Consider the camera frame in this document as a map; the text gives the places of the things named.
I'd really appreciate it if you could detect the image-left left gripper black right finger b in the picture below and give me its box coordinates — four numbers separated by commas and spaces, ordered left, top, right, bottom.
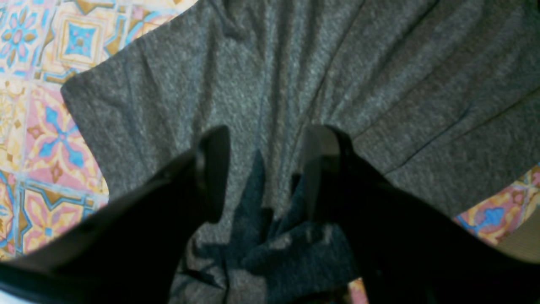
303, 125, 540, 304

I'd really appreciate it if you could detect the patterned tile tablecloth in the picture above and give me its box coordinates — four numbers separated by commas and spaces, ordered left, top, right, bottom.
0, 0, 540, 304

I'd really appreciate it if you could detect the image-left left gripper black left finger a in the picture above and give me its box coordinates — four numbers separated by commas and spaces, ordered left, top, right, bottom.
1, 125, 231, 304

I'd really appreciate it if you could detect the grey t-shirt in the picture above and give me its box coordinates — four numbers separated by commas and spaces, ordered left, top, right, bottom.
61, 0, 540, 304

